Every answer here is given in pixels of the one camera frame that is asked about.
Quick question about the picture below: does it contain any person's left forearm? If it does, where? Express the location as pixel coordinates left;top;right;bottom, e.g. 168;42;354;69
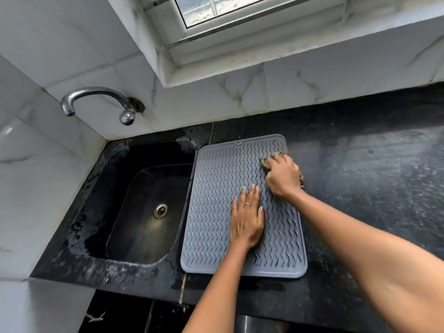
182;242;259;333

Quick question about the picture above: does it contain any person's right forearm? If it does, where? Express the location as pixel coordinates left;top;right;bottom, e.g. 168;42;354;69
286;191;444;333

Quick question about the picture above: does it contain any dark round bin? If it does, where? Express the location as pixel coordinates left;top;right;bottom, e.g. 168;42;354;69
236;315;280;333

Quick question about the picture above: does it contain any dark steel sink basin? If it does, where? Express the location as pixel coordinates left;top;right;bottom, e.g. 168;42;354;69
105;163;195;265

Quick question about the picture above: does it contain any white window frame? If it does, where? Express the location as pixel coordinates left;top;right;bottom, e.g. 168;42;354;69
104;0;444;89

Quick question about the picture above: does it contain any person's left hand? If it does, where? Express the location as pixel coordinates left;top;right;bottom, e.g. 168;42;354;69
230;185;266;250

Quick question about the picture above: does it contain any metal window rod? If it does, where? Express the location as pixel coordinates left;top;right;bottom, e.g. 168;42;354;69
144;0;351;49

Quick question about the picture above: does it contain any grey ribbed silicone drying mat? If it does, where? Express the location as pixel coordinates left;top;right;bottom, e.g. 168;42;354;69
180;134;308;278

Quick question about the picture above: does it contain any chrome wall tap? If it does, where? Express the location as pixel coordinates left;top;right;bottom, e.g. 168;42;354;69
61;87;146;126

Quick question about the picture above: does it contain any scrubbing sponge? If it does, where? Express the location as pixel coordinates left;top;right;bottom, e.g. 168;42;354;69
260;153;289;168

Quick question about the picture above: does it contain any person's right hand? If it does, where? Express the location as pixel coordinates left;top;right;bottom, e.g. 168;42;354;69
261;154;305;200

